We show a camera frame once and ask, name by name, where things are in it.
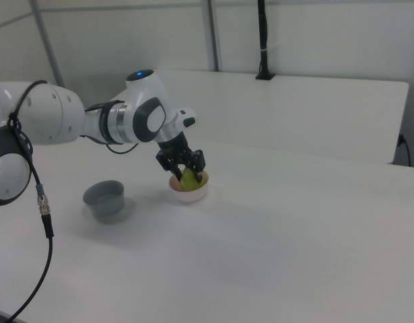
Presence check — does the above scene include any grey metal partition post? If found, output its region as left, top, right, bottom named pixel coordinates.
left=200, top=0, right=225, bottom=72
left=29, top=0, right=66, bottom=87

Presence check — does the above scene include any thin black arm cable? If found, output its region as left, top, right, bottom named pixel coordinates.
left=79, top=102, right=141, bottom=155

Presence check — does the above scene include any grey bowl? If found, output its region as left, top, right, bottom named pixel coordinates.
left=82, top=180, right=126, bottom=217

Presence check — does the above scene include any black pole with white band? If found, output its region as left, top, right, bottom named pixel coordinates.
left=254, top=0, right=277, bottom=81

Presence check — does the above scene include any black wall power cable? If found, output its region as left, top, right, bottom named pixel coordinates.
left=397, top=133, right=412, bottom=166

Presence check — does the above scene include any green pear with brown stem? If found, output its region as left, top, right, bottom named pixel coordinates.
left=179, top=167, right=207, bottom=192

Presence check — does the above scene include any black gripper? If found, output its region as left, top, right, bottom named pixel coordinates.
left=156, top=132, right=207, bottom=184

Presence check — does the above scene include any black cable with metal connector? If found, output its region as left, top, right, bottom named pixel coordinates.
left=0, top=79, right=56, bottom=323

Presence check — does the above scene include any pink bowl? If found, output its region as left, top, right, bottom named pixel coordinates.
left=168, top=170, right=210, bottom=204

